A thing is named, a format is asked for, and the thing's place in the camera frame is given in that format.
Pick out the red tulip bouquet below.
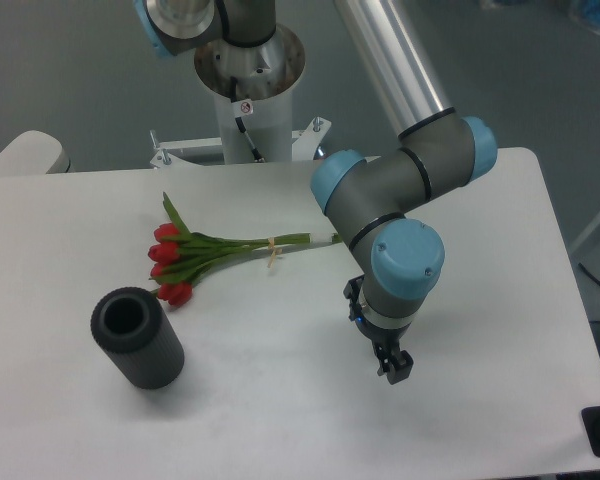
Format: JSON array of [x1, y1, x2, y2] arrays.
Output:
[[148, 195, 342, 308]]

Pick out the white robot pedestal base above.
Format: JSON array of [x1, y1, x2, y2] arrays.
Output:
[[150, 24, 332, 168]]

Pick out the black ribbed cylindrical vase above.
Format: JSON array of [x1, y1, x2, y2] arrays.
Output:
[[90, 287, 185, 390]]

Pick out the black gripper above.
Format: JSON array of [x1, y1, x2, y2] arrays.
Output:
[[354, 316, 413, 385]]

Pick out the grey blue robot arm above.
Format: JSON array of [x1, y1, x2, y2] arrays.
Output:
[[135, 1, 497, 384]]

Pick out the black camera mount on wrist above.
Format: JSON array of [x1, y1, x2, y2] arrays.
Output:
[[343, 275, 364, 326]]

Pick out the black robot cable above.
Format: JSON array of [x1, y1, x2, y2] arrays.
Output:
[[229, 74, 267, 164]]

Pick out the white chair on left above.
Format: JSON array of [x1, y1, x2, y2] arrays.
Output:
[[0, 130, 74, 178]]

